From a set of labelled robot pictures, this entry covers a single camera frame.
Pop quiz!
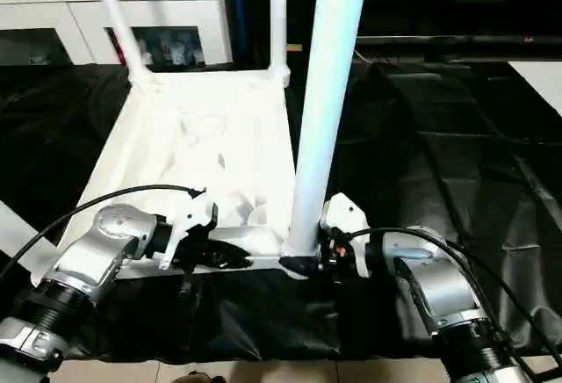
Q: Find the white plastic table leg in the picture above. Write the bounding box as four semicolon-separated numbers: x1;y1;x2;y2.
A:
268;0;292;87
0;199;64;266
86;0;155;92
283;0;373;261

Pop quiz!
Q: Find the white flat board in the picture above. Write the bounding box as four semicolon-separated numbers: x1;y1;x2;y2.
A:
509;60;562;108

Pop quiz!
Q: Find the white plastic table top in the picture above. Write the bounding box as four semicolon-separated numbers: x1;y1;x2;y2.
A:
32;67;321;284

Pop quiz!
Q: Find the black flat bar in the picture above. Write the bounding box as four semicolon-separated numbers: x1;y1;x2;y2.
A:
355;35;562;51

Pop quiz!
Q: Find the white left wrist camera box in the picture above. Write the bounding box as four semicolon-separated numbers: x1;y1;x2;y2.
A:
158;191;220;270

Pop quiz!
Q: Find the black plastic table mat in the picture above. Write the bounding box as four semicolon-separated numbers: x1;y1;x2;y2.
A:
0;56;562;359

